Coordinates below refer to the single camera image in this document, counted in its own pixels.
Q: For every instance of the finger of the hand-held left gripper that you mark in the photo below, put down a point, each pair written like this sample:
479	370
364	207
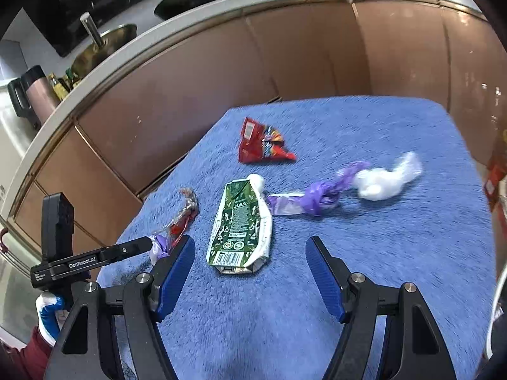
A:
122	250

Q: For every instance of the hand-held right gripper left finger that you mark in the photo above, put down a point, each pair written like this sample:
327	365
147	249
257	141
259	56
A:
174	281

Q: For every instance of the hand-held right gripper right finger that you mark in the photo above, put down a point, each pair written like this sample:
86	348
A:
324	281

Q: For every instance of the clear plastic wrapper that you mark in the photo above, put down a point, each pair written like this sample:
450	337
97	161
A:
182	213

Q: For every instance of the purple plastic bag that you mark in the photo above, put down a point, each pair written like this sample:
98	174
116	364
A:
321	198

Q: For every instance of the green white drink carton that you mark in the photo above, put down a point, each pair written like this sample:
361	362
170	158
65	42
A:
241	225

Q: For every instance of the white tissue wad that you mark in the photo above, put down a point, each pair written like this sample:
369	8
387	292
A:
376	182

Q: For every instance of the red snack wrapper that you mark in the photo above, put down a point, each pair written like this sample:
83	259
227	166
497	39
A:
257	142

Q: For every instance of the white bin with black liner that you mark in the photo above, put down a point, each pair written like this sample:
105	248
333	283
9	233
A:
491	312

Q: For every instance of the person's left forearm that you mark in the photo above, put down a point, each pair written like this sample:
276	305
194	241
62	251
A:
27	354

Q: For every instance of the person's left hand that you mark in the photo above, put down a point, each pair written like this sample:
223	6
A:
47	312

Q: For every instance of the blue towel covered table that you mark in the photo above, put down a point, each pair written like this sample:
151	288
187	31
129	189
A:
356	245

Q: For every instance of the condiment bottle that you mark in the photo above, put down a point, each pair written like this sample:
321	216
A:
73	77
59	83

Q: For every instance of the brass pan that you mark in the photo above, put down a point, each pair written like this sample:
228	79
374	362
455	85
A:
103	47

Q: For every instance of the kitchen counter with brown cabinets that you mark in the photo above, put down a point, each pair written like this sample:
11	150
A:
198	67

